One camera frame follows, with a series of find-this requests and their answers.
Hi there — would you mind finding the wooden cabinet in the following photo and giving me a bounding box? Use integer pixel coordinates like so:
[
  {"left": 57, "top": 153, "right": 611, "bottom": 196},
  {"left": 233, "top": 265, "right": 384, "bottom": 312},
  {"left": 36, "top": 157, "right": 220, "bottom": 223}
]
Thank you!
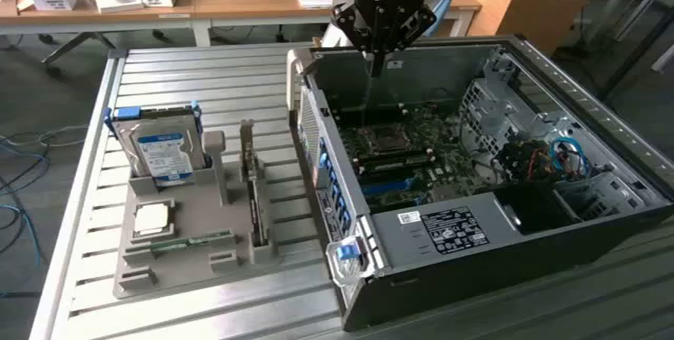
[{"left": 452, "top": 0, "right": 615, "bottom": 57}]

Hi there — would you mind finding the silver disk bay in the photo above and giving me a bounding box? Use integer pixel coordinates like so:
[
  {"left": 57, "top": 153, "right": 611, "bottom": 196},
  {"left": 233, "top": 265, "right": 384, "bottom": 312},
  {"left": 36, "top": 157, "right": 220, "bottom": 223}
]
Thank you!
[{"left": 551, "top": 172, "right": 648, "bottom": 222}]

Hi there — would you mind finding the grey floor cable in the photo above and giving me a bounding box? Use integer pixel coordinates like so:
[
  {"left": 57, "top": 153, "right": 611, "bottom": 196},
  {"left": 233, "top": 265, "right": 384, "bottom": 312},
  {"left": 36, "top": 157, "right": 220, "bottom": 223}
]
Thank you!
[{"left": 0, "top": 125, "right": 88, "bottom": 148}]

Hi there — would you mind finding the hard disk in blue carrier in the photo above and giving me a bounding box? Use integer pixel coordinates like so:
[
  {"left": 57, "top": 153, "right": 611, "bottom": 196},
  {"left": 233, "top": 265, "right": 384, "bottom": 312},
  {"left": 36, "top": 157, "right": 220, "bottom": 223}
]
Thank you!
[{"left": 104, "top": 101, "right": 204, "bottom": 188}]

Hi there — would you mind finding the silver CPU chip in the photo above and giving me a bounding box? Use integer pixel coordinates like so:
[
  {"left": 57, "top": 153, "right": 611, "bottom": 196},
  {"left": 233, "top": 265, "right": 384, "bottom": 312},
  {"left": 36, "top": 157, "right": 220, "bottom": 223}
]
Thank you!
[{"left": 132, "top": 204, "right": 172, "bottom": 237}]

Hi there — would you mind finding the blue floor cable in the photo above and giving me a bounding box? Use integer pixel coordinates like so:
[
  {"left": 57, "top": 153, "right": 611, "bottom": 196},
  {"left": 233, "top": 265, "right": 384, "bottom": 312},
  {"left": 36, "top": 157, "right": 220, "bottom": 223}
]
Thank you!
[{"left": 0, "top": 134, "right": 52, "bottom": 297}]

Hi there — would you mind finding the CPU socket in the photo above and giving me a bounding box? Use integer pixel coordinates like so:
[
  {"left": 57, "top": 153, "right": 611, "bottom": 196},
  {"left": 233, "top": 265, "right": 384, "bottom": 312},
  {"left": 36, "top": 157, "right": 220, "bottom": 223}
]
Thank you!
[{"left": 356, "top": 125, "right": 410, "bottom": 155}]

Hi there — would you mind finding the silver metal drive cage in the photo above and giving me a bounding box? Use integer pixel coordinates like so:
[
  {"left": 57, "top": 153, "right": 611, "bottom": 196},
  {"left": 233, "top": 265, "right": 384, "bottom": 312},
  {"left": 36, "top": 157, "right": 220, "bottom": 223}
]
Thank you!
[{"left": 460, "top": 77, "right": 532, "bottom": 159}]

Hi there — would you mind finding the black open PC case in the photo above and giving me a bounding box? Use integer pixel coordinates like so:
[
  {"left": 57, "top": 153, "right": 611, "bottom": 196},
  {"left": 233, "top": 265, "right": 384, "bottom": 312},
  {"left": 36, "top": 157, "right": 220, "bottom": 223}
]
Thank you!
[{"left": 285, "top": 33, "right": 674, "bottom": 333}]

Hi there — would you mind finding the grey wheeled desk leg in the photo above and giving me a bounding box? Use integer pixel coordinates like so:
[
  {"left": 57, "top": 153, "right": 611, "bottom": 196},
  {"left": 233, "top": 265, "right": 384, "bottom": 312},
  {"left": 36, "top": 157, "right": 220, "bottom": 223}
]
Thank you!
[{"left": 39, "top": 30, "right": 120, "bottom": 77}]

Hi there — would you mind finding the blue case latch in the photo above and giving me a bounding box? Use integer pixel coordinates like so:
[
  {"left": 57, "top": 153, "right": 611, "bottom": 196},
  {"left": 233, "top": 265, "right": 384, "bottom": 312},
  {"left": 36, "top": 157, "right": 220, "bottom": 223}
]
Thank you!
[{"left": 336, "top": 239, "right": 360, "bottom": 263}]

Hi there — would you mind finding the grey power supply unit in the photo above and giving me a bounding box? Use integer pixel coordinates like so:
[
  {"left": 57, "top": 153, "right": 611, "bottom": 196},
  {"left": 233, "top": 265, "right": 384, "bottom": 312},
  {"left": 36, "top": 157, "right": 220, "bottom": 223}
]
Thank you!
[{"left": 370, "top": 192, "right": 522, "bottom": 270}]

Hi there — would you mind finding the grey parts rack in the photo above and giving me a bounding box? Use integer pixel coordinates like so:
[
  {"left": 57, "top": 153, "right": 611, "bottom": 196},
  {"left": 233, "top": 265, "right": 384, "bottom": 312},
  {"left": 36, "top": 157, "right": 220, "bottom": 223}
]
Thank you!
[{"left": 112, "top": 118, "right": 280, "bottom": 300}]

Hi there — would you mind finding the black installed RAM stick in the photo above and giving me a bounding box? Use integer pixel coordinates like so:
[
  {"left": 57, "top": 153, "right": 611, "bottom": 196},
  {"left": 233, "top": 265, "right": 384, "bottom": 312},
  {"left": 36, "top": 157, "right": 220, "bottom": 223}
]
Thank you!
[{"left": 362, "top": 156, "right": 431, "bottom": 174}]

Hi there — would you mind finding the black red power wire bundle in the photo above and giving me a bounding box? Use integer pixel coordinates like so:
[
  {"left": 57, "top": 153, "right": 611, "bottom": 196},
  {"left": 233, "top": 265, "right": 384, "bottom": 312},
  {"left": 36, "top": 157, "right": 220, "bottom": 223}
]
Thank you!
[{"left": 494, "top": 138, "right": 559, "bottom": 183}]

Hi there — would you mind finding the green RAM stick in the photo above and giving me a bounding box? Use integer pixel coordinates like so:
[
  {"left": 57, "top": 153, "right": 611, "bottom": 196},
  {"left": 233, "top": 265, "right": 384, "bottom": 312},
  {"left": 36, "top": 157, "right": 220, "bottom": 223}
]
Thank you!
[{"left": 149, "top": 229, "right": 232, "bottom": 254}]

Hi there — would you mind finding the blue data wire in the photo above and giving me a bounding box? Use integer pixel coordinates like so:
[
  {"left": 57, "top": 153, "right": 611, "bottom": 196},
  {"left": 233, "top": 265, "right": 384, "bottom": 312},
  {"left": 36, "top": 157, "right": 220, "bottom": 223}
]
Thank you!
[{"left": 547, "top": 136, "right": 591, "bottom": 181}]

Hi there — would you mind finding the graphics card with metal bracket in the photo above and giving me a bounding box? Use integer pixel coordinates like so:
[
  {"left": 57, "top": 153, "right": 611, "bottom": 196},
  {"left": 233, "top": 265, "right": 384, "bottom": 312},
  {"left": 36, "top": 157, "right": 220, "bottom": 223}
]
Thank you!
[{"left": 237, "top": 118, "right": 272, "bottom": 248}]

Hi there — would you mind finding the wooden desk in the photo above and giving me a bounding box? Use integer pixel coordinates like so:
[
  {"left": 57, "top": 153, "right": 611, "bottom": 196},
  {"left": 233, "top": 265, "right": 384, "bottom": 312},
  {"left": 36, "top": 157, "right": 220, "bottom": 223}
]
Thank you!
[{"left": 0, "top": 0, "right": 483, "bottom": 47}]

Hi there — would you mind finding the green motherboard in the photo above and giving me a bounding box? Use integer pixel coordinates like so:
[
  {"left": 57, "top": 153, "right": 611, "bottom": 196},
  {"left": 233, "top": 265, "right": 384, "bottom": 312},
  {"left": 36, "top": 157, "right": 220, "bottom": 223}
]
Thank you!
[{"left": 336, "top": 106, "right": 502, "bottom": 213}]

